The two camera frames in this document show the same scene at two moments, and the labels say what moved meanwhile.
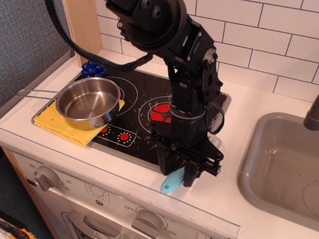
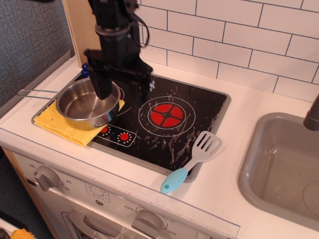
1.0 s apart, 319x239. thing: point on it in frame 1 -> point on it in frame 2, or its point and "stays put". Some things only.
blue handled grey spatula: (177, 178) stays put
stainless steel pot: (86, 103) stays put
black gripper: (190, 141) -> (120, 53)
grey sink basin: (278, 171) stays put
